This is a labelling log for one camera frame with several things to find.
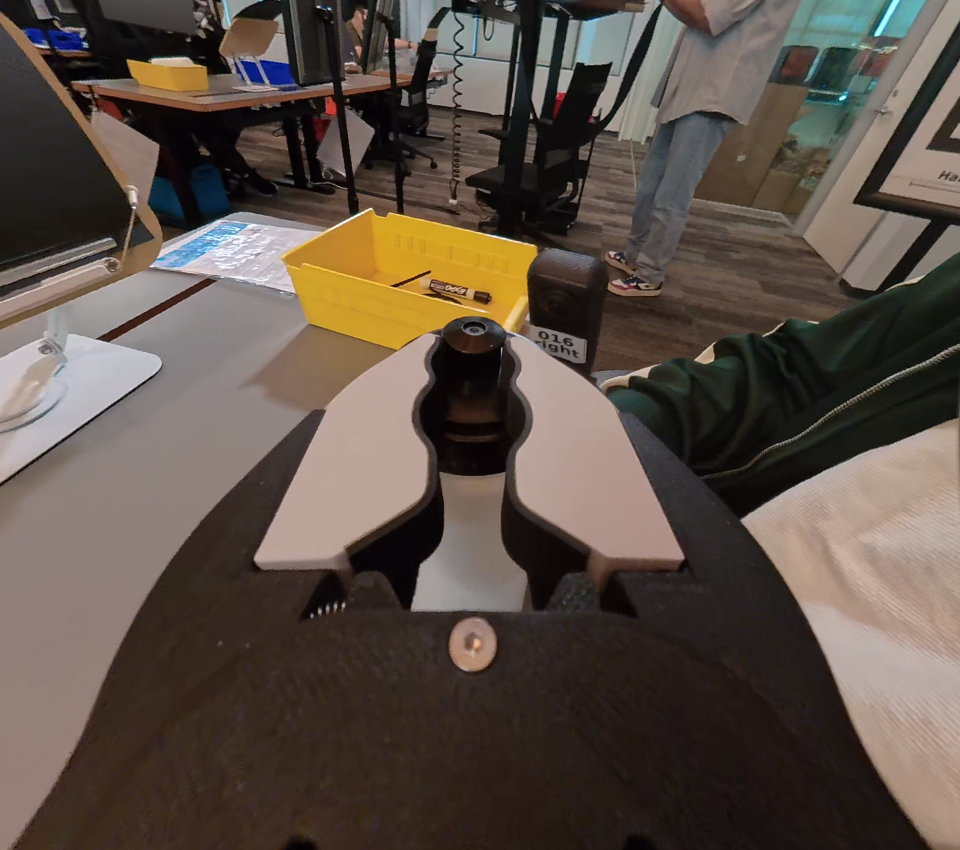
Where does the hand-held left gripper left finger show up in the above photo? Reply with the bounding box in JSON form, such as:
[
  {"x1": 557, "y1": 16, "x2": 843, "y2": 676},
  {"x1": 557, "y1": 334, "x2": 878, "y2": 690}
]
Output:
[{"x1": 253, "y1": 331, "x2": 445, "y2": 611}]

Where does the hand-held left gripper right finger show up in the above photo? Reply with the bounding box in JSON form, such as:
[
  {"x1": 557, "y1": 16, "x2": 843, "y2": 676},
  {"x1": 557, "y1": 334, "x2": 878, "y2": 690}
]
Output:
[{"x1": 502, "y1": 332, "x2": 687, "y2": 613}]

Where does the white bottle with black cap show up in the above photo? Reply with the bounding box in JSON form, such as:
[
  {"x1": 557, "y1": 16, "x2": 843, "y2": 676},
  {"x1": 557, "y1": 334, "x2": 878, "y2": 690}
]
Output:
[{"x1": 411, "y1": 316, "x2": 532, "y2": 613}]

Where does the yellow plastic bin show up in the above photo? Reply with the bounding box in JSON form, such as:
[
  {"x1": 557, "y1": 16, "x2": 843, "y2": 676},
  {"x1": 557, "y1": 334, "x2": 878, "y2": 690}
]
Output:
[
  {"x1": 126, "y1": 56, "x2": 211, "y2": 94},
  {"x1": 281, "y1": 208, "x2": 540, "y2": 350}
]

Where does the person's right forearm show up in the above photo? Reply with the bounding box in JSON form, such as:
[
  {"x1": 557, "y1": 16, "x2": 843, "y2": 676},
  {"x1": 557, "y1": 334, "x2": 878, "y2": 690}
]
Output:
[{"x1": 603, "y1": 257, "x2": 960, "y2": 484}]

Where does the grey desk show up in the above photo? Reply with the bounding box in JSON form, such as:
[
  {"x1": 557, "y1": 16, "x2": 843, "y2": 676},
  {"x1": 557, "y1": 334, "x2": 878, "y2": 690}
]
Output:
[{"x1": 0, "y1": 212, "x2": 543, "y2": 850}]

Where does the wooden top office desk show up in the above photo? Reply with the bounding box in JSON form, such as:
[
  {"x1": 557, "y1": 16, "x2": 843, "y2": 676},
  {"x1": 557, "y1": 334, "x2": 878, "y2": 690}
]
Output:
[{"x1": 71, "y1": 70, "x2": 453, "y2": 193}]

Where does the black marker pen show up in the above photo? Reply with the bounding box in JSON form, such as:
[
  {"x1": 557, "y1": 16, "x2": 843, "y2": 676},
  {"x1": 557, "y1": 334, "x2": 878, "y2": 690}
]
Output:
[{"x1": 427, "y1": 278, "x2": 494, "y2": 306}]

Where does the black office chair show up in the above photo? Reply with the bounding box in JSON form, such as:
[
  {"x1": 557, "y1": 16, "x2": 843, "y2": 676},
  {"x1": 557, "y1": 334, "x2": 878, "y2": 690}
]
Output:
[
  {"x1": 465, "y1": 62, "x2": 614, "y2": 245},
  {"x1": 396, "y1": 36, "x2": 453, "y2": 170}
]

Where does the brown cardboard box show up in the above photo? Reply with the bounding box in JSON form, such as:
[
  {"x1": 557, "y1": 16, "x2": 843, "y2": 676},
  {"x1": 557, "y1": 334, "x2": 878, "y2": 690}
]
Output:
[{"x1": 693, "y1": 83, "x2": 813, "y2": 215}]

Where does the printed paper sheet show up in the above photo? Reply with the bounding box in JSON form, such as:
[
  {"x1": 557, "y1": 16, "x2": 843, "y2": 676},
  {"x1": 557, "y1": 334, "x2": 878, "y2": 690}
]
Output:
[{"x1": 150, "y1": 212, "x2": 325, "y2": 298}]

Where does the white leaning panel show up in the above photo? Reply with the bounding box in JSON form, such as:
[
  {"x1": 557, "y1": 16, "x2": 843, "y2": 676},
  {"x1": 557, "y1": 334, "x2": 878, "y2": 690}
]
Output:
[
  {"x1": 318, "y1": 111, "x2": 376, "y2": 178},
  {"x1": 90, "y1": 111, "x2": 161, "y2": 208}
]

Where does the wooden book stand white base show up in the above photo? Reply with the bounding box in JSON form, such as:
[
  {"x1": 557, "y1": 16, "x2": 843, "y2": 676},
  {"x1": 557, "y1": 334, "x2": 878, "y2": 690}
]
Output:
[{"x1": 0, "y1": 13, "x2": 165, "y2": 485}]

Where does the person's white clothing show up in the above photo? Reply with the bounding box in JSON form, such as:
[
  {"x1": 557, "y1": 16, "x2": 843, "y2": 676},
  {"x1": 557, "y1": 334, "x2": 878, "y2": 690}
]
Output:
[{"x1": 742, "y1": 418, "x2": 960, "y2": 850}]

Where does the blue bag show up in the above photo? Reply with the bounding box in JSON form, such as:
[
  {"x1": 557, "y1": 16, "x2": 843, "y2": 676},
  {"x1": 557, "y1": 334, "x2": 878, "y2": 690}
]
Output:
[{"x1": 148, "y1": 163, "x2": 231, "y2": 226}]

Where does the black panel on stand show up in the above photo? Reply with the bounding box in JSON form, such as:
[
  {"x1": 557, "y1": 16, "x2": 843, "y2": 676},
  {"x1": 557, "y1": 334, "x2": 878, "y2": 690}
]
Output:
[{"x1": 362, "y1": 0, "x2": 412, "y2": 215}]

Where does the wooden framed black board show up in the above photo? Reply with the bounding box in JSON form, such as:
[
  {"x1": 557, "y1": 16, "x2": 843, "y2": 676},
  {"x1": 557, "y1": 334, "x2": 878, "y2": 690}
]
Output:
[{"x1": 0, "y1": 28, "x2": 134, "y2": 275}]

